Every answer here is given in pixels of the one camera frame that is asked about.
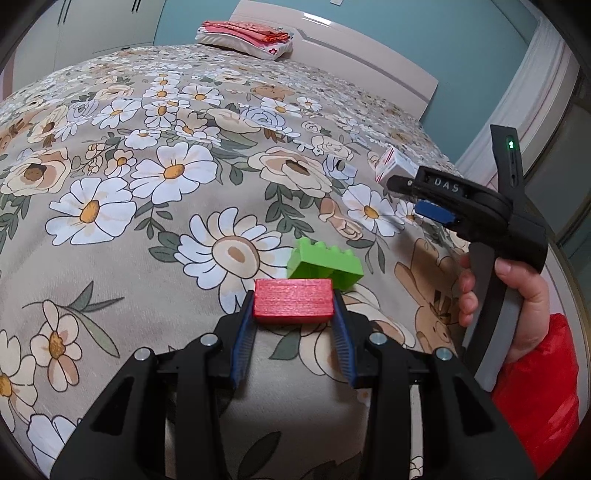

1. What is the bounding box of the green toy brick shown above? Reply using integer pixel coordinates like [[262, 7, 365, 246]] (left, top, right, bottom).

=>
[[286, 237, 365, 292]]

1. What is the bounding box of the folded pink cloth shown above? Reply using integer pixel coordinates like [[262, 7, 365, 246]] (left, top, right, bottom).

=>
[[202, 20, 291, 46]]

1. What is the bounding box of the red wooden block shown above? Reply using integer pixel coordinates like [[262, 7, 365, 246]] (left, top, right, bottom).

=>
[[252, 278, 335, 325]]

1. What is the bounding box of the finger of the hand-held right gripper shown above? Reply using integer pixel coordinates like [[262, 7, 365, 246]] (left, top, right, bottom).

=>
[[387, 167, 472, 201], [414, 199, 459, 227]]

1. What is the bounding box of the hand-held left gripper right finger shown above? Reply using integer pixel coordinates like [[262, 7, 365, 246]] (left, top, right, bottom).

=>
[[329, 290, 539, 480]]

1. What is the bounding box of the floral bedspread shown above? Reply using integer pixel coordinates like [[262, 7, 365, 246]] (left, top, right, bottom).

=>
[[0, 44, 467, 480]]

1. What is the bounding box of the white wardrobe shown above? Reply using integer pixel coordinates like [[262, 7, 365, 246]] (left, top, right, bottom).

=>
[[0, 0, 168, 71]]

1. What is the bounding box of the person's right forearm red sleeve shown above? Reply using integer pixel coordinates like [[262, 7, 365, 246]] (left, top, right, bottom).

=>
[[490, 313, 581, 477]]

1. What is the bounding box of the person's right hand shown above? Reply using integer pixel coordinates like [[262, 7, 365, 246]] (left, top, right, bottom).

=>
[[458, 255, 551, 367]]

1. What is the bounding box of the small white box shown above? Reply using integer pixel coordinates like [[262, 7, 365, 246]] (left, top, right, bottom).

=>
[[375, 144, 420, 191]]

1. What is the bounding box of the white pillow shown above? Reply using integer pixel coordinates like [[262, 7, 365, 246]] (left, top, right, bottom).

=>
[[195, 28, 295, 61]]

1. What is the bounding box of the window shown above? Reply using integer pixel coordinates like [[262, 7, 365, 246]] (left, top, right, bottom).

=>
[[522, 78, 591, 278]]

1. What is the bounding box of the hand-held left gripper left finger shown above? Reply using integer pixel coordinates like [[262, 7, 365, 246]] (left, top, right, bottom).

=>
[[50, 288, 257, 480]]

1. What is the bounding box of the cream bed headboard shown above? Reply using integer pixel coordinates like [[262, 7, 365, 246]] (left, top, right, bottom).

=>
[[228, 0, 439, 120]]

